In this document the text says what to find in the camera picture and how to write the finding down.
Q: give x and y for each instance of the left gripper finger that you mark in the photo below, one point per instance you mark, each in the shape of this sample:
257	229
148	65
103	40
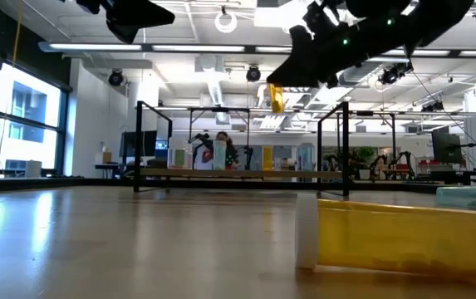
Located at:
138	18

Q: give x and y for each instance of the black computer monitor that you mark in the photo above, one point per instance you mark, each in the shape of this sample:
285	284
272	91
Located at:
445	147
148	143

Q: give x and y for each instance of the black ceiling camera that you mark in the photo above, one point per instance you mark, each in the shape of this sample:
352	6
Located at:
253	74
115	78
395	74

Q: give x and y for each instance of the white bin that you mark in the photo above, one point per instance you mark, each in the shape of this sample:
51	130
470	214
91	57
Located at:
34	168

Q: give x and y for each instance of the black overhead rig beam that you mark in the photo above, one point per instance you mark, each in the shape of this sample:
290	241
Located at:
250	49

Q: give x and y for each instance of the large window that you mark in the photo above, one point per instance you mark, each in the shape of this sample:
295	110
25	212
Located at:
26	124

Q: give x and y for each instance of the orange medicine bottle white cap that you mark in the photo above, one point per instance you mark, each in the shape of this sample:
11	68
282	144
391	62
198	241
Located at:
408	241
276	99
266	158

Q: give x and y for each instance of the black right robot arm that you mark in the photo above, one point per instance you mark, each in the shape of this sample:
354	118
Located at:
437	16

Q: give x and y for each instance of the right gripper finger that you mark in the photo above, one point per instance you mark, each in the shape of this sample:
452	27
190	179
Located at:
308	66

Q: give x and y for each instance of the LED light bar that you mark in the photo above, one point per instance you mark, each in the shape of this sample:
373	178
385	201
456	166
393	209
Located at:
198	48
428	52
88	47
271	49

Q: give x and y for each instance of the black background robot arm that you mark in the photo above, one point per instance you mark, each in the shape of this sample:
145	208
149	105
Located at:
403	156

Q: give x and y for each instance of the cardboard box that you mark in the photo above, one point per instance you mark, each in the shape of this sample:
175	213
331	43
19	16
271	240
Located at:
104	157

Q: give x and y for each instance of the wooden shelf black metal frame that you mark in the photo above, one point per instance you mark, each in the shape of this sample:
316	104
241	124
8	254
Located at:
241	173

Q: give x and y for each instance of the green medicine bottle white cap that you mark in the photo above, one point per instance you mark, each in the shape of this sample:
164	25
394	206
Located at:
470	197

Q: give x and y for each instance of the background potted plant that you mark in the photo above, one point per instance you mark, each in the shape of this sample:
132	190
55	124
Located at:
365	154

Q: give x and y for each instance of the person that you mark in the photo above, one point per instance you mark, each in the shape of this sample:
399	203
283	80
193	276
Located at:
222	135

